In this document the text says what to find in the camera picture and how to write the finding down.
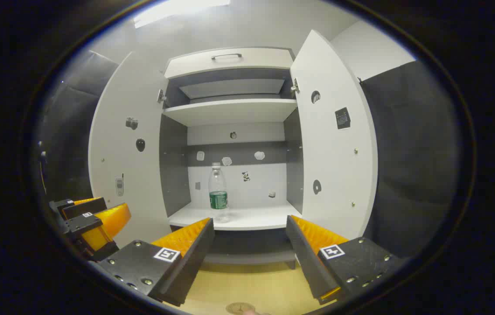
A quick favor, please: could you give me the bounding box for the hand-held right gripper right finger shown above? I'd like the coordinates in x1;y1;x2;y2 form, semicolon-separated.
286;215;405;305

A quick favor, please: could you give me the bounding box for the clear plastic bottle green label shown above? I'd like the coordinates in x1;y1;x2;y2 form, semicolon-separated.
209;162;230;224

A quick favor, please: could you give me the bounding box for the cabinet door with headphones sticker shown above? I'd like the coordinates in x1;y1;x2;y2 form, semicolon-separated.
290;30;378;241

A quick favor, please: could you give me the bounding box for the cabinet door with camera sticker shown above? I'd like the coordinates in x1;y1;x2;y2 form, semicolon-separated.
88;50;171;248

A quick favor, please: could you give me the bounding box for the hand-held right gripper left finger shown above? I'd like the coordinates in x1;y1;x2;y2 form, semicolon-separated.
98;217;215;307

